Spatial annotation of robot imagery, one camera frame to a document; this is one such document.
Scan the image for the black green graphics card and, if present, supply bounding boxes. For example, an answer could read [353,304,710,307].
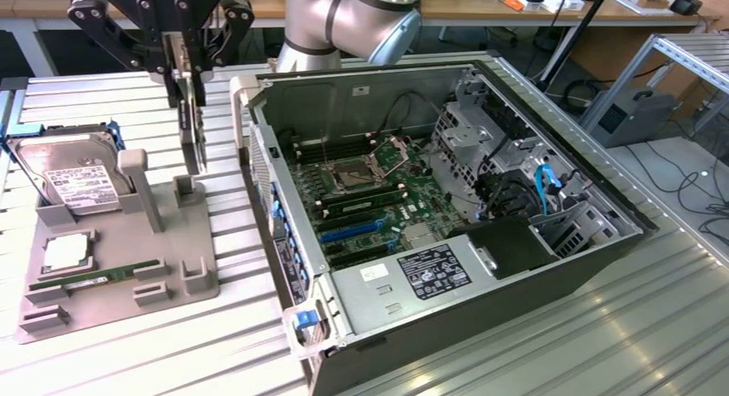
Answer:
[162,32,209,176]

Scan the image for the hard drive in blue caddy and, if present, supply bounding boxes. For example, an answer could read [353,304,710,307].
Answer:
[0,117,128,201]

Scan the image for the silver hard disk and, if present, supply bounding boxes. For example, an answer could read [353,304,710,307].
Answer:
[13,131,124,218]

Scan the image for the black RAM slot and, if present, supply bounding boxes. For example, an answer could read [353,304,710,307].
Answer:
[292,135,375,154]
[291,130,372,149]
[313,184,400,210]
[309,179,396,205]
[295,139,376,159]
[296,144,379,164]

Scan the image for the metal socket cover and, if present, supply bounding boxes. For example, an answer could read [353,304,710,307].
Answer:
[367,135,416,178]

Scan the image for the CPU socket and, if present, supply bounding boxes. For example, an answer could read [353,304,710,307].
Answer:
[323,154,389,197]

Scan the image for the metal disk bay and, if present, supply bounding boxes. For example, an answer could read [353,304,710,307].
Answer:
[526,197,642,260]
[429,99,502,201]

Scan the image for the green RAM stick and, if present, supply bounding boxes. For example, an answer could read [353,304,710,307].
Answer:
[323,189,404,216]
[26,259,160,291]

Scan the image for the grey parts rack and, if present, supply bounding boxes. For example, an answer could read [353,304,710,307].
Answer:
[11,148,221,345]

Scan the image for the long black expansion slot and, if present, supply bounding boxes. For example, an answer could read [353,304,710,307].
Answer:
[329,246,399,271]
[315,209,385,233]

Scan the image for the green motherboard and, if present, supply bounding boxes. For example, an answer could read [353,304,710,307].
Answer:
[283,131,473,273]

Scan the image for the silver CPU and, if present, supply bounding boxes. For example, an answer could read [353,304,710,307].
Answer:
[42,233,96,271]

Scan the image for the wooden desk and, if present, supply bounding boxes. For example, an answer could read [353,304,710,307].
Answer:
[0,0,724,30]

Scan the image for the blue expansion slot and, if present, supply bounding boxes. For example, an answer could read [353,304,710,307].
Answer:
[319,218,389,244]

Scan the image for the silver chipset heatsink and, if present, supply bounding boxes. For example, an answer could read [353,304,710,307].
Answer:
[400,224,443,248]

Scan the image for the black tripod pole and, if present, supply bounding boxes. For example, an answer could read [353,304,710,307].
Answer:
[538,0,616,84]

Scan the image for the black plastic shroud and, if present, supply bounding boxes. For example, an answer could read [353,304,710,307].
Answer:
[445,216,562,281]

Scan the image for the grey power supply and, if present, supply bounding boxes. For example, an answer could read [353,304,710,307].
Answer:
[328,236,506,337]

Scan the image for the grey metal cabinet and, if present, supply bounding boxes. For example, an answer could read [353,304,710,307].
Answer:
[579,88,678,149]

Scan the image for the black desk device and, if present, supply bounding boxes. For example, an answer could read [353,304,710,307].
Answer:
[666,0,707,16]

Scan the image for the open black PC case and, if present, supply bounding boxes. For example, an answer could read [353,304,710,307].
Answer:
[228,58,662,396]

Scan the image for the black looped wire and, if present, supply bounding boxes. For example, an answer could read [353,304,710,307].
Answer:
[381,90,445,135]

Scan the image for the black wire bundle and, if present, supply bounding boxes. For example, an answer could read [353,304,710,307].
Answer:
[471,169,542,224]

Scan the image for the blue disk wire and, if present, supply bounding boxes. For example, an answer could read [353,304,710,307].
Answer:
[532,162,566,218]

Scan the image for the aluminium profile frame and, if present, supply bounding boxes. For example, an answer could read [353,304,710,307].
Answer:
[591,32,729,143]

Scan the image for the black floor cables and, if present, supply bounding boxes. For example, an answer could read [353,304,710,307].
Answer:
[646,142,729,248]

